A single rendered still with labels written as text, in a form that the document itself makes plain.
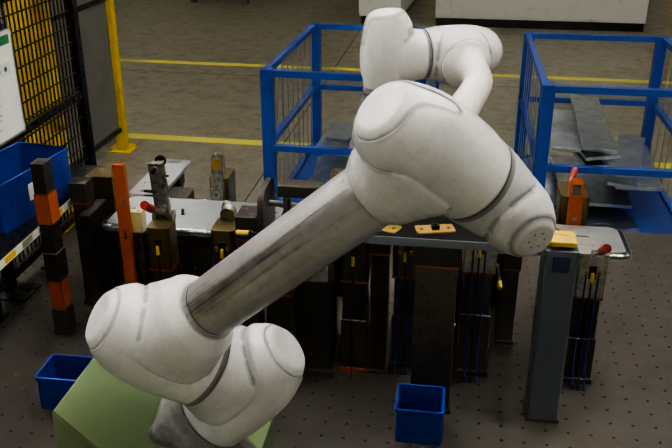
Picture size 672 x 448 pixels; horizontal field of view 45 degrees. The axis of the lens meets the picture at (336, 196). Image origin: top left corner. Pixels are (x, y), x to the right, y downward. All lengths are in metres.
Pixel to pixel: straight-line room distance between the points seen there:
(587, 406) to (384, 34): 1.02
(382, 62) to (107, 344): 0.73
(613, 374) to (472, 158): 1.25
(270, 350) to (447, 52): 0.66
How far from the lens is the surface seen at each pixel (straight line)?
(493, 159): 1.07
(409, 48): 1.60
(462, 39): 1.63
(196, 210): 2.27
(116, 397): 1.54
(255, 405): 1.46
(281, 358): 1.43
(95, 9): 5.41
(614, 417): 2.06
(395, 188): 1.04
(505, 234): 1.11
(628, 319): 2.45
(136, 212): 2.13
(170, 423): 1.56
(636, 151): 4.67
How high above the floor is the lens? 1.91
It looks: 23 degrees down
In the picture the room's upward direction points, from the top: straight up
